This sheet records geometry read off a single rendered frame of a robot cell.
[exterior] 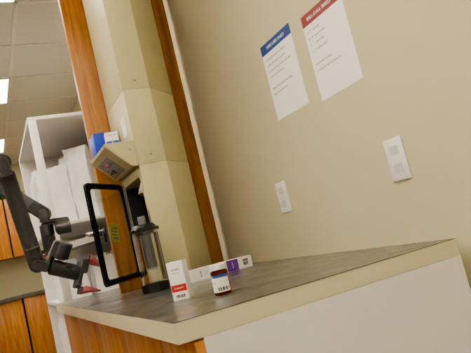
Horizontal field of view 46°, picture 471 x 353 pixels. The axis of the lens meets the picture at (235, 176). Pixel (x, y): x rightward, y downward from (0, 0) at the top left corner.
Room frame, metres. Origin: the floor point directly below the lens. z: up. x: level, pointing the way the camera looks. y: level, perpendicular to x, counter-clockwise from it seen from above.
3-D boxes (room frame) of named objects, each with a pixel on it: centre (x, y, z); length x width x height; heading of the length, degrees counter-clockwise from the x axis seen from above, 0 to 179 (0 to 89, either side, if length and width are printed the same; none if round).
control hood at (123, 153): (2.18, 0.47, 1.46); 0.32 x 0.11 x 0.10; 25
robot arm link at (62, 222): (2.35, 0.80, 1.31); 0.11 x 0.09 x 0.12; 104
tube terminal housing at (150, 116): (2.26, 0.30, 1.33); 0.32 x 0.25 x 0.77; 25
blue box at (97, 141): (2.25, 0.50, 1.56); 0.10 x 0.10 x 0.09; 25
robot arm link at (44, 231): (2.33, 0.83, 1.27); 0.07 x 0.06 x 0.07; 104
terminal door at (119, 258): (2.19, 0.53, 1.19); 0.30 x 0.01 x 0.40; 166
